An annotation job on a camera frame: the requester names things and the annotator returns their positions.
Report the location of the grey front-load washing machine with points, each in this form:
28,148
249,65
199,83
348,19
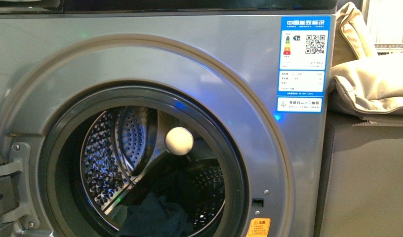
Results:
112,95

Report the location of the beige sofa seat cover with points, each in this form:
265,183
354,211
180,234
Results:
370,88

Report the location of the grey door hinge bracket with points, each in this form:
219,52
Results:
16,202

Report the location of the navy blue knit garment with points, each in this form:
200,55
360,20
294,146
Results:
166,210

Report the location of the orange warning sticker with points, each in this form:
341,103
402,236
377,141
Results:
259,227

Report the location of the blue energy label sticker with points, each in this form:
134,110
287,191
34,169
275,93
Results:
303,63

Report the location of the beige cushion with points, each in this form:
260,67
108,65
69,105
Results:
352,37

